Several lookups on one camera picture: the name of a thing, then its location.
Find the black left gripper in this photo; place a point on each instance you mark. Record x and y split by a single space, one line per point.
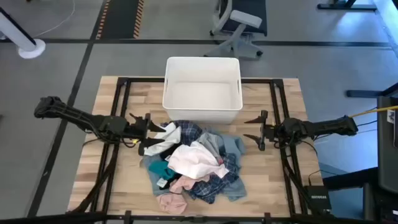
140 130

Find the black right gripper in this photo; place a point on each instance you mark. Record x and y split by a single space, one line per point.
272 132

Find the blue plaid shirt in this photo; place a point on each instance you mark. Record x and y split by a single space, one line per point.
191 132

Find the pale white-pink garment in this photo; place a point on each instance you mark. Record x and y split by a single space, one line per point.
196 160

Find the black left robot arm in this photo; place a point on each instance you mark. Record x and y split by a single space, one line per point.
81 118

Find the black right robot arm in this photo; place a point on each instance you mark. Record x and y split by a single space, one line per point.
326 127

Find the white shirt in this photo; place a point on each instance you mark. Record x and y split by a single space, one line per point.
166 140

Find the black garment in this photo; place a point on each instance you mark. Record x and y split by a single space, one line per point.
170 153

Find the light blue denim jeans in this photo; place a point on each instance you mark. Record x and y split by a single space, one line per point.
233 146

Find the teal garment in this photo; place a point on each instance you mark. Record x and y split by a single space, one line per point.
160 169

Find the grey garment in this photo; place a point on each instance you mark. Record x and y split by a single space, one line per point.
210 143

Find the white plastic basket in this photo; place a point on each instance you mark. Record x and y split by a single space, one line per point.
202 71

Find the grey office chair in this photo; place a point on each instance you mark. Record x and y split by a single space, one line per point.
239 18

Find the black hazard-striped floor mat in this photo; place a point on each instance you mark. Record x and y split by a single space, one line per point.
119 18

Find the black side desk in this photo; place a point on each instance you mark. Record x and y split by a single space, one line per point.
387 149

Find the black desk foot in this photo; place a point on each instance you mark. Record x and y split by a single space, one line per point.
345 6

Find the white pole with round base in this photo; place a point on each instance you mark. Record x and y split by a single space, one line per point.
18 34

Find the black metal table frame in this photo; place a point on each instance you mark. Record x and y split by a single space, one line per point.
146 80

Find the black network switch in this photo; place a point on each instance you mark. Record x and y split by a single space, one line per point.
318 197

